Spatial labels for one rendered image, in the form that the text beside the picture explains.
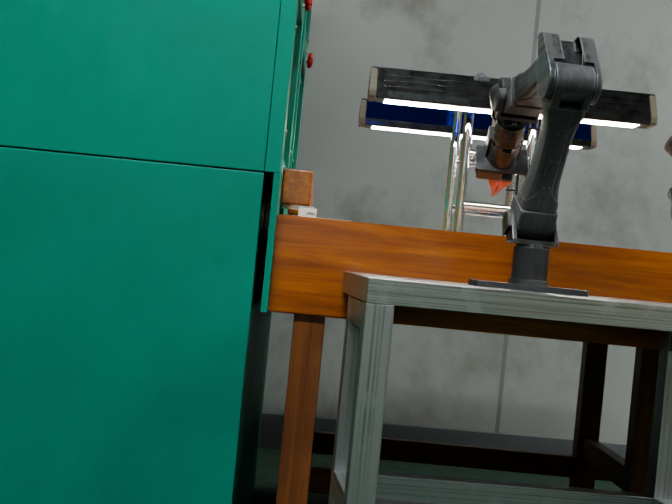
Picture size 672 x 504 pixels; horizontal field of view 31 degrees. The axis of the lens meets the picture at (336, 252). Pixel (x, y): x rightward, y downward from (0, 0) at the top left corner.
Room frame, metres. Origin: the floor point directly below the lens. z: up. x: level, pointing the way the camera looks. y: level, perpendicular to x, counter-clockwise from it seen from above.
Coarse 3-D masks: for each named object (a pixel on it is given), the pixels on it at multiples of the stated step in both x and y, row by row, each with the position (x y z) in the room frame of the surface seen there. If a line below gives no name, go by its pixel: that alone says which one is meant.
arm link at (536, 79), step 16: (544, 32) 2.03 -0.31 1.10; (544, 48) 2.01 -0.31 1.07; (560, 48) 2.01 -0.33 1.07; (576, 48) 2.06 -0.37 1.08; (592, 48) 2.02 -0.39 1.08; (544, 64) 2.00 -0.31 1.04; (592, 64) 2.01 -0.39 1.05; (512, 80) 2.22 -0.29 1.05; (528, 80) 2.15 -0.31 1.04; (544, 80) 1.99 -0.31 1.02; (512, 96) 2.21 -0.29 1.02; (528, 96) 2.17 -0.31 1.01; (544, 96) 1.99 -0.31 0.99; (512, 112) 2.24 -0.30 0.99; (528, 112) 2.24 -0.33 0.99
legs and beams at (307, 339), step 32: (320, 320) 2.32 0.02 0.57; (320, 352) 2.32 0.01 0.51; (640, 352) 2.92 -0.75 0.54; (288, 384) 2.32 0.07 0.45; (640, 384) 2.91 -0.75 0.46; (288, 416) 2.32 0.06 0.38; (576, 416) 3.52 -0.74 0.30; (640, 416) 2.91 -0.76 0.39; (288, 448) 2.32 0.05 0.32; (320, 448) 3.48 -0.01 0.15; (384, 448) 3.48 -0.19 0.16; (416, 448) 3.48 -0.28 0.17; (448, 448) 3.48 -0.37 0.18; (480, 448) 3.48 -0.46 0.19; (576, 448) 3.48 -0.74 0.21; (608, 448) 3.29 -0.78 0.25; (640, 448) 2.91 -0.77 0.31; (288, 480) 2.32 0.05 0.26; (320, 480) 2.91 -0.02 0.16; (576, 480) 3.48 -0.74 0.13; (608, 480) 3.49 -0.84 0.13; (640, 480) 2.91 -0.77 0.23
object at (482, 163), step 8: (480, 152) 2.38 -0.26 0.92; (488, 152) 2.37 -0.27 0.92; (496, 152) 2.33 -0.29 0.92; (504, 152) 2.32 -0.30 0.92; (512, 152) 2.32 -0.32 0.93; (480, 160) 2.37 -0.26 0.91; (488, 160) 2.37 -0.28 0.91; (496, 160) 2.34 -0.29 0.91; (504, 160) 2.34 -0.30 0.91; (512, 160) 2.34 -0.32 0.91; (520, 160) 2.38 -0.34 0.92; (480, 168) 2.35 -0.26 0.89; (488, 168) 2.36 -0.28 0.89; (496, 168) 2.36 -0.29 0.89; (504, 168) 2.35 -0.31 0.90; (512, 168) 2.36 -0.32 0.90; (520, 168) 2.36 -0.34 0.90
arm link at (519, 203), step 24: (576, 72) 1.98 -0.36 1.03; (552, 96) 1.98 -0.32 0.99; (576, 96) 1.99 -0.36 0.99; (552, 120) 2.01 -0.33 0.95; (576, 120) 2.01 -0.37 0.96; (552, 144) 2.03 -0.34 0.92; (552, 168) 2.05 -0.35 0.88; (528, 192) 2.08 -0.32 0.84; (552, 192) 2.08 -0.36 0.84; (528, 216) 2.09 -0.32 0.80; (552, 216) 2.10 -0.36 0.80
